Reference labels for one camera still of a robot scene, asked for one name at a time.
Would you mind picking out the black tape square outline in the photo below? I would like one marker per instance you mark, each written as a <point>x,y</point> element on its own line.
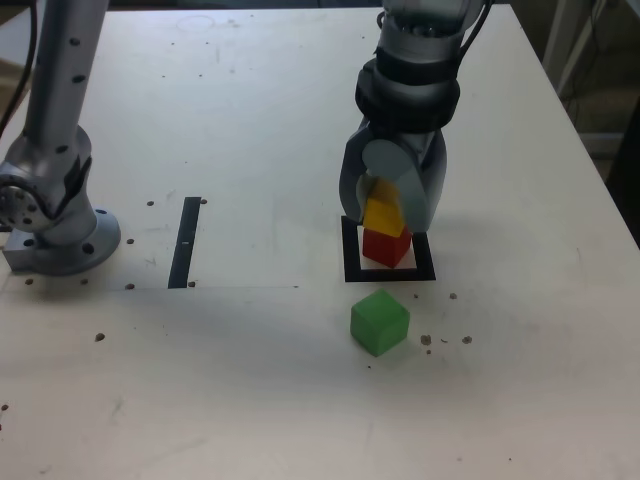
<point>390,275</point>

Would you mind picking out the black tape strip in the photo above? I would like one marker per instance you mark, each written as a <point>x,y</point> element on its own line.
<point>184,240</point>

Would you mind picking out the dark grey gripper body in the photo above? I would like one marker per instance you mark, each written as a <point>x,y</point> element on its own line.
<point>421,144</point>

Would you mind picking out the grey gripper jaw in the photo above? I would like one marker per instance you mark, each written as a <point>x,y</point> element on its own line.
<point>420,200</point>
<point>350,175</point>

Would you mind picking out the green cube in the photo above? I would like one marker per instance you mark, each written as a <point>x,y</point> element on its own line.
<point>380,322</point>

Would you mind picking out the white metal frame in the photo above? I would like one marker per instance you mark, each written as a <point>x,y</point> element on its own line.
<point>552,30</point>

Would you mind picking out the beige board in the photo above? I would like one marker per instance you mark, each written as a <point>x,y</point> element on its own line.
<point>600,145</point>

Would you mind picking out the red cube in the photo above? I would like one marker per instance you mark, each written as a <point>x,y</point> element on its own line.
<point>385,250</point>

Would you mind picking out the yellow cube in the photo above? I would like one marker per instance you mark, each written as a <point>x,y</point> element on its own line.
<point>382,215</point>

